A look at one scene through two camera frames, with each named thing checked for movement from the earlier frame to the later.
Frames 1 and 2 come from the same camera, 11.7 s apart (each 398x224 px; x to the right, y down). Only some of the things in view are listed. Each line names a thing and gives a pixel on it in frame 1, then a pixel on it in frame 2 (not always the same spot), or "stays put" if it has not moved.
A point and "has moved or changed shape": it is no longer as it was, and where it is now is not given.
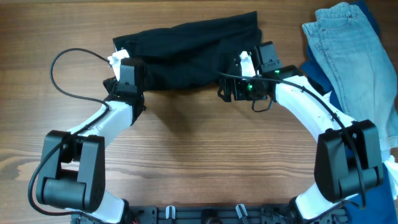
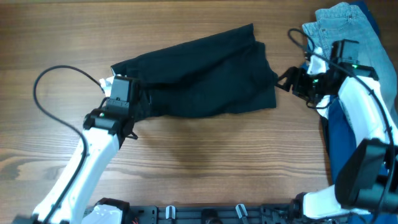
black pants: (192, 54) has moved or changed shape
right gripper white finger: (247, 65) to (317, 65)
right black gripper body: (244, 89) to (312, 86)
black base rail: (214, 214) stays put
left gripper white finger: (115, 60) to (106, 86)
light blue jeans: (356, 56) stays put
